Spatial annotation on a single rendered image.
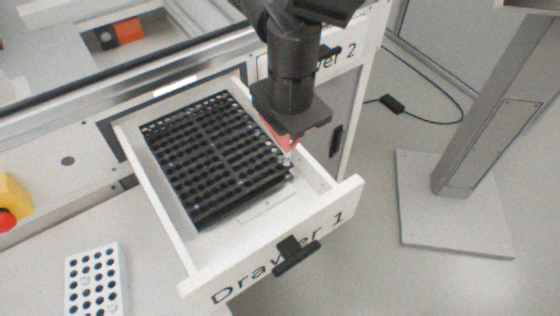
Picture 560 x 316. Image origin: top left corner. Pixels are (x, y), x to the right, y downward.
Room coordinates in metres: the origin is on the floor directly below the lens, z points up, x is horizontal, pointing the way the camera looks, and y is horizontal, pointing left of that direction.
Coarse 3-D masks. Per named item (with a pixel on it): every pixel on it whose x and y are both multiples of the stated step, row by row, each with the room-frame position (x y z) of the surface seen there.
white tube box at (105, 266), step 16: (80, 256) 0.21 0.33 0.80; (96, 256) 0.22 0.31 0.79; (112, 256) 0.21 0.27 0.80; (80, 272) 0.19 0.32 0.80; (96, 272) 0.19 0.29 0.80; (112, 272) 0.19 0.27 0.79; (80, 288) 0.16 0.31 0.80; (96, 288) 0.16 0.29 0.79; (112, 288) 0.16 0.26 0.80; (128, 288) 0.17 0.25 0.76; (64, 304) 0.14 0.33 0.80; (80, 304) 0.14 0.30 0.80; (96, 304) 0.14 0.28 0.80; (128, 304) 0.14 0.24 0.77
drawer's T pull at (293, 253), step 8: (288, 240) 0.19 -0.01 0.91; (296, 240) 0.19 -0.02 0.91; (280, 248) 0.18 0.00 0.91; (288, 248) 0.18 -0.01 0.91; (296, 248) 0.18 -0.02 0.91; (304, 248) 0.18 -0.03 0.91; (312, 248) 0.18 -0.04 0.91; (288, 256) 0.17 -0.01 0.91; (296, 256) 0.17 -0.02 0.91; (304, 256) 0.17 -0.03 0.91; (280, 264) 0.16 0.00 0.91; (288, 264) 0.16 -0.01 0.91; (296, 264) 0.16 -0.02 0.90; (272, 272) 0.15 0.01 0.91; (280, 272) 0.15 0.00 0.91
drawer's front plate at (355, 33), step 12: (348, 24) 0.69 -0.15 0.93; (360, 24) 0.70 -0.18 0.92; (324, 36) 0.64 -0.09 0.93; (336, 36) 0.66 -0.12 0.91; (348, 36) 0.68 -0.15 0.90; (360, 36) 0.71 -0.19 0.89; (348, 48) 0.69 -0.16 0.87; (360, 48) 0.71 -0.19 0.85; (264, 60) 0.56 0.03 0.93; (324, 60) 0.65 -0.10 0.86; (336, 60) 0.67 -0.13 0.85; (348, 60) 0.69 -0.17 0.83; (264, 72) 0.56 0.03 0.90; (324, 72) 0.65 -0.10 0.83
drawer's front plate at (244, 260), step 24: (336, 192) 0.25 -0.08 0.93; (360, 192) 0.27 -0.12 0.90; (288, 216) 0.22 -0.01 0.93; (312, 216) 0.22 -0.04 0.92; (264, 240) 0.18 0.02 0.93; (312, 240) 0.23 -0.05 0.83; (216, 264) 0.15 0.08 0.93; (240, 264) 0.16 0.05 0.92; (264, 264) 0.17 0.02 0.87; (192, 288) 0.12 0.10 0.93; (216, 288) 0.13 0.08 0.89; (240, 288) 0.15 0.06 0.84; (192, 312) 0.11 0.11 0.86
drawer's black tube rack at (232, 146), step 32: (224, 96) 0.48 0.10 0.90; (160, 128) 0.40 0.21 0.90; (192, 128) 0.40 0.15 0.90; (224, 128) 0.40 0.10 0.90; (256, 128) 0.41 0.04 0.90; (160, 160) 0.33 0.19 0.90; (192, 160) 0.36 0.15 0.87; (224, 160) 0.33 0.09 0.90; (256, 160) 0.33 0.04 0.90; (192, 192) 0.29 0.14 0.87; (256, 192) 0.29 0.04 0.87
